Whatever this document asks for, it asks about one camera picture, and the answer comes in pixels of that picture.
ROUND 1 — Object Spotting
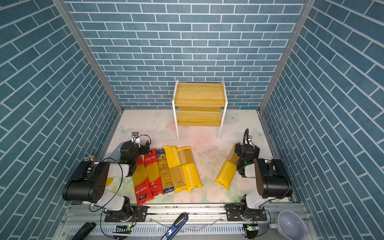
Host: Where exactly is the aluminium mounting rail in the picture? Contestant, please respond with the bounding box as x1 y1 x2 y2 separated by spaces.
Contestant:
53 203 317 240

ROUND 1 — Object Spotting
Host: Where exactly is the red spaghetti bag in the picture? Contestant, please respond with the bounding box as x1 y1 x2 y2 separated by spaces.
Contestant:
144 149 163 197
132 155 153 207

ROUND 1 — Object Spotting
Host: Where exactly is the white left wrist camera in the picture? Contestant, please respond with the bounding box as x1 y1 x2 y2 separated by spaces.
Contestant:
131 132 140 144

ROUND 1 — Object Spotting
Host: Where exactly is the blue black handheld tool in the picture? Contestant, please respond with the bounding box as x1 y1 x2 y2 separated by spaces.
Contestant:
161 213 189 240

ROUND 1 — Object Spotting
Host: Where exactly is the blue moli pasta bag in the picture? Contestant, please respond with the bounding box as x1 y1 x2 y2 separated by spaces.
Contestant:
157 149 174 194

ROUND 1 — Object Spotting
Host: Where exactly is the white bowl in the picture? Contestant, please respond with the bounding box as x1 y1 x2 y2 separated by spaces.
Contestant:
269 210 307 240

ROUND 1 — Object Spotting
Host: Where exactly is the red spaghetti bag inner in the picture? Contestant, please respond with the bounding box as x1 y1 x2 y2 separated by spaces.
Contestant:
144 149 163 197

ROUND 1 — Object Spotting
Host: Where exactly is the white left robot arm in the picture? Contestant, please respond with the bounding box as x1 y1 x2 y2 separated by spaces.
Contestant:
62 139 153 224

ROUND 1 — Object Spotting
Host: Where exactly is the red spaghetti bag outer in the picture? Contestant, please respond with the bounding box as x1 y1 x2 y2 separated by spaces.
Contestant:
132 155 153 207

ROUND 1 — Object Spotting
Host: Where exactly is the wooden two-tier shelf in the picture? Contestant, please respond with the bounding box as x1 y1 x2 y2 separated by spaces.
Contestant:
172 81 228 139

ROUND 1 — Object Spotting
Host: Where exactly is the yellow pencil cup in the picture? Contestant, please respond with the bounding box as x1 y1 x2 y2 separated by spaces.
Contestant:
106 178 114 187

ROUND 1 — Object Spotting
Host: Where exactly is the black handle tool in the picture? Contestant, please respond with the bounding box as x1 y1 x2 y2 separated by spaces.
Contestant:
72 222 96 240

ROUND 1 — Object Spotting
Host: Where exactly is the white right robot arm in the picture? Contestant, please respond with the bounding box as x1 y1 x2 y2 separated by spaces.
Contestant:
225 141 293 222

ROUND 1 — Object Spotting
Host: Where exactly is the yellow pastatime bag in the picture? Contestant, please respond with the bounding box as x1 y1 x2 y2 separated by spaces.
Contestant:
164 146 187 193
178 147 203 192
215 144 240 190

